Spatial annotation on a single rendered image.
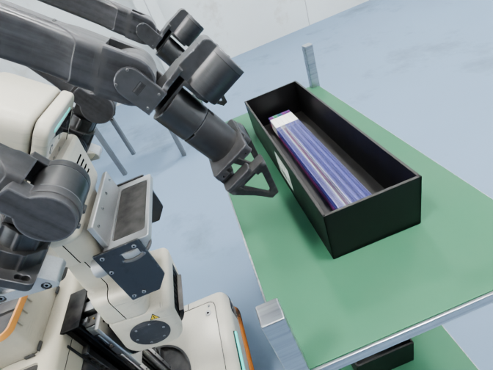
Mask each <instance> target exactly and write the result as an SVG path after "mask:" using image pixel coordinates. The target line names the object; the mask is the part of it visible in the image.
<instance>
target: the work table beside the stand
mask: <svg viewBox="0 0 493 370"><path fill-rule="evenodd" d="M113 118H114V117H113ZM110 122H111V123H112V125H113V126H114V128H115V130H116V131H117V133H118V134H119V135H120V138H121V139H122V141H123V142H124V143H125V145H126V147H127V148H128V150H129V151H130V153H131V155H134V154H136V152H135V150H134V149H133V147H132V146H131V144H130V142H129V141H128V139H127V138H126V136H125V135H124V133H123V131H122V130H121V128H120V127H119V125H118V124H117V121H116V120H115V119H114V120H113V121H112V120H110ZM95 129H96V131H95V136H96V137H97V139H98V141H99V142H100V143H101V144H102V146H103V148H104V149H105V150H106V152H107V153H108V155H109V156H110V158H111V159H112V161H113V162H114V163H115V165H116V166H117V168H118V169H119V171H120V172H121V173H122V174H123V176H124V175H127V171H126V170H125V168H124V166H123V165H122V164H121V163H120V161H119V159H118V158H117V157H116V155H115V154H114V152H113V150H112V149H111V148H110V147H109V145H108V143H107V142H106V140H105V139H104V138H103V136H102V134H101V133H100V132H99V130H98V129H97V127H95ZM168 130H169V129H168ZM169 132H170V134H171V135H172V138H173V139H174V141H175V144H176V145H177V147H178V149H179V151H180V153H181V155H182V156H186V152H185V150H184V148H183V146H182V144H181V142H180V140H179V138H178V136H177V135H175V134H174V133H172V132H171V131H170V130H169Z"/></svg>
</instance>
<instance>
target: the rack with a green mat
mask: <svg viewBox="0 0 493 370"><path fill-rule="evenodd" d="M302 51H303V55H304V62H305V66H306V70H307V77H308V80H309V84H310V86H309V87H307V88H306V89H308V90H309V91H310V92H311V93H313V94H314V95H316V96H317V97H318V98H320V99H321V100H322V101H323V102H325V103H326V104H327V105H329V106H330V107H332V108H333V109H334V110H335V111H336V112H338V113H339V114H341V115H342V116H344V118H346V119H347V120H349V121H350V122H351V123H353V124H354V125H355V126H356V127H357V128H359V129H360V130H362V131H363V132H365V133H366V134H367V135H368V136H369V137H371V138H372V139H374V140H375V141H376V142H378V143H379V144H380V145H381V146H383V147H384V148H386V149H387V150H388V151H389V152H391V153H392V154H393V155H395V156H396V157H398V158H399V159H400V160H401V161H402V162H404V163H405V164H407V165H408V166H409V167H411V168H412V169H413V170H414V171H416V172H417V173H419V174H420V175H421V176H422V195H421V223H420V224H418V225H415V226H413V227H410V228H408V229H406V230H404V231H401V232H399V233H396V234H393V235H391V236H388V237H387V238H384V239H381V240H379V241H377V242H374V243H372V244H369V245H367V246H365V247H362V248H360V249H358V250H355V251H353V252H351V253H348V254H345V255H343V256H341V257H339V258H336V259H333V258H332V257H331V255H330V253H329V251H328V250H327V248H326V247H325V245H324V243H323V242H322V241H321V238H320V237H319V235H318V234H317V232H316V231H315V229H314V227H313V226H312V224H311V222H310V221H309V220H308V218H307V216H306V214H305V213H304V211H303V210H302V207H301V206H300V205H299V203H298V201H297V200H296V198H295V197H294V195H293V193H292V191H291V190H290V189H289V187H288V185H287V184H286V182H285V180H284V179H283V177H282V176H281V174H280V172H279V170H278V169H277V167H276V166H275V164H274V163H273V161H272V160H271V158H270V156H269V155H268V153H267V151H266V149H265V148H264V147H263V145H262V143H261V142H260V140H259V139H258V136H257V135H256V133H255V131H254V129H253V126H252V123H251V120H250V118H249V114H248V113H245V114H243V115H240V116H238V117H235V118H233V120H234V121H236V122H237V123H241V124H242V125H243V126H244V127H245V129H246V131H247V133H248V135H249V137H250V139H251V141H252V143H253V145H254V146H255V149H256V151H257V152H258V154H260V155H261V156H262V157H263V159H264V161H265V162H266V165H267V167H268V169H269V172H270V173H271V177H272V178H273V180H274V182H275V184H276V186H277V189H278V193H277V194H276V195H275V196H274V197H262V196H257V195H232V194H230V193H229V192H227V193H228V196H229V199H230V202H231V205H232V207H233V211H234V214H235V218H236V220H237V223H238V226H239V228H240V231H241V235H242V237H243V240H244V244H245V246H246V250H247V252H248V255H249V259H250V261H251V264H252V267H253V269H254V272H255V276H256V278H257V281H258V285H259V287H260V291H261V294H262V296H263V299H264V303H263V304H261V305H258V306H256V307H255V310H256V313H257V316H258V320H259V322H260V327H261V329H262V331H263V332H264V334H265V336H266V337H267V339H268V340H269V343H270V345H271V346H272V348H273V350H274V351H275V353H276V355H277V357H278V358H279V360H280V362H281V364H282V365H283V367H284V369H285V370H353V368H352V366H351V364H352V363H355V362H357V361H359V360H361V359H364V358H366V357H369V356H371V355H373V354H376V353H377V352H380V351H382V350H384V349H387V348H389V347H392V346H394V345H396V344H399V343H401V342H403V341H405V340H408V339H412V341H413V342H414V360H412V361H410V362H408V363H405V364H403V365H401V366H399V367H396V368H394V369H391V370H479V368H478V367H477V366H476V365H475V364H474V363H473V362H472V360H471V359H470V358H469V356H468V355H467V354H466V353H465V351H464V350H463V349H462V348H461V347H460V346H459V345H458V343H457V342H456V341H455V340H454V338H453V337H452V336H451V335H450V333H449V332H448V331H447V330H446V329H445V328H444V327H443V324H445V323H447V322H450V321H452V320H454V319H457V318H459V317H460V316H463V315H465V314H468V313H470V312H473V311H475V310H478V309H479V308H482V307H484V306H486V305H489V304H491V303H493V199H492V198H490V197H489V196H488V195H486V194H484V193H483V192H482V191H480V190H478V189H476V188H475V187H474V186H472V185H471V184H469V183H467V182H466V181H465V180H463V179H461V178H460V177H458V176H457V175H455V174H454V173H452V172H451V171H449V170H448V169H446V168H445V167H443V166H442V165H440V164H438V163H437V162H435V161H434V160H433V159H431V158H429V157H428V156H426V155H425V154H423V153H421V152H420V151H419V150H417V149H416V148H414V147H412V146H411V145H410V144H408V143H406V142H404V141H403V140H402V139H400V138H399V137H397V136H396V135H394V134H393V133H391V132H389V131H388V130H387V129H385V128H383V127H382V126H380V125H379V124H378V123H376V122H374V121H372V120H371V119H370V118H368V117H366V116H365V115H363V114H362V113H361V112H359V111H357V110H356V109H354V108H353V107H351V106H349V105H348V104H347V103H345V102H344V101H342V100H340V99H339V98H337V97H336V96H334V95H333V94H331V93H330V92H328V91H327V90H325V89H324V88H323V87H321V86H320V83H319V79H318V71H317V67H316V63H315V55H314V51H313V44H312V43H307V44H304V45H303V46H302Z"/></svg>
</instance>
